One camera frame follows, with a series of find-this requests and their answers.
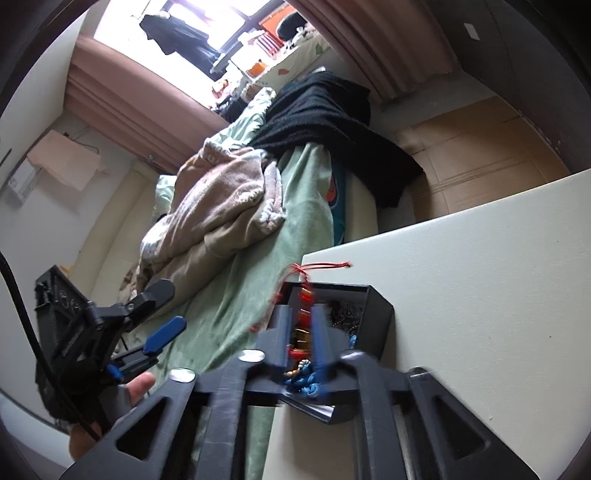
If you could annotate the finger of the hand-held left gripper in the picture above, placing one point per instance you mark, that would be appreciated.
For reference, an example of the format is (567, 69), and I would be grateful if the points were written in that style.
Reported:
(166, 334)
(157, 293)

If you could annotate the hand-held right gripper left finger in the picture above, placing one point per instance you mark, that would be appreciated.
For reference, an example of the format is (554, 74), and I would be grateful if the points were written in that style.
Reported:
(282, 339)

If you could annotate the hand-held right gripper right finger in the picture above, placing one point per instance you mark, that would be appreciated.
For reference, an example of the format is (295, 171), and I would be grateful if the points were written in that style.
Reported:
(322, 339)

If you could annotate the black jewelry box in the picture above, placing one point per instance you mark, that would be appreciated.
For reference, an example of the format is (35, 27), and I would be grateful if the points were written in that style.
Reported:
(376, 323)

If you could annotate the person's left hand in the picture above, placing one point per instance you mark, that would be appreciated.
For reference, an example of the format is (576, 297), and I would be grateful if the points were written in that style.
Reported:
(141, 387)

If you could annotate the green bed sheet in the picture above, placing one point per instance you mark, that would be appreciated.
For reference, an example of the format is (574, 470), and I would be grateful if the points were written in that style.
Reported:
(258, 277)

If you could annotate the pink fleece blanket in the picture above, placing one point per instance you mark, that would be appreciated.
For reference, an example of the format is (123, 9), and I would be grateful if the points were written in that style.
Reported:
(217, 203)

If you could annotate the white mattress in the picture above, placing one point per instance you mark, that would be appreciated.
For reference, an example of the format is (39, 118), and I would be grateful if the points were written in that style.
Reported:
(369, 217)

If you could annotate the teal printed mattress cover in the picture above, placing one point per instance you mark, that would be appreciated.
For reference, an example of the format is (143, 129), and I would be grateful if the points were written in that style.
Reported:
(334, 203)

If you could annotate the beige cloth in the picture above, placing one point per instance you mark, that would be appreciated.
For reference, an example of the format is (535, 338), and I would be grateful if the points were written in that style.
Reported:
(64, 159)

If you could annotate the pink curtain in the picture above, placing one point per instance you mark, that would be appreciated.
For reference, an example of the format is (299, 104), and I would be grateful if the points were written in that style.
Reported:
(369, 41)
(129, 97)

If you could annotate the black knitted blanket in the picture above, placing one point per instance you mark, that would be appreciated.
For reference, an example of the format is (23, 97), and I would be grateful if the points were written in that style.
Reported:
(323, 120)

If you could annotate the hanging black garment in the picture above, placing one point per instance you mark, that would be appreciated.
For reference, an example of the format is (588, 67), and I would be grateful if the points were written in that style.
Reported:
(180, 34)

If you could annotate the leaf printed quilt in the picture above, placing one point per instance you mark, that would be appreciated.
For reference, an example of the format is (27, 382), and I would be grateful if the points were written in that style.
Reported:
(295, 60)

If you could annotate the white wall unit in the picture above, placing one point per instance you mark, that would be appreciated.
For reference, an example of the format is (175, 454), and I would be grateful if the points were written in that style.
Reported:
(23, 182)

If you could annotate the white wall outlet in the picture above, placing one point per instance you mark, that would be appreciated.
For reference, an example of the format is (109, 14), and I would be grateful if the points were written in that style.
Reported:
(473, 31)

